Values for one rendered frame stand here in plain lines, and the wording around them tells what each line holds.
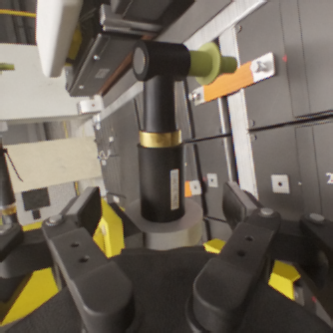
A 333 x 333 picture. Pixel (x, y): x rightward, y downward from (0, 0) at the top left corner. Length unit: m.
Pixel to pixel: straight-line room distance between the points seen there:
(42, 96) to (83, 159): 1.26
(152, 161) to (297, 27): 0.20
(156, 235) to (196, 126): 0.25
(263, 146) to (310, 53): 0.11
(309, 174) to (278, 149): 0.05
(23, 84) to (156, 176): 4.56
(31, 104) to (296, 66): 4.49
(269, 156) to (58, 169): 4.40
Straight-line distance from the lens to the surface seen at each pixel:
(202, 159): 0.42
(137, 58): 0.22
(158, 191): 0.22
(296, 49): 0.30
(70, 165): 4.64
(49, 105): 4.66
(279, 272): 0.35
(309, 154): 0.29
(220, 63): 0.25
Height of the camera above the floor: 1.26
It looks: 30 degrees down
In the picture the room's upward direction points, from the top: 102 degrees counter-clockwise
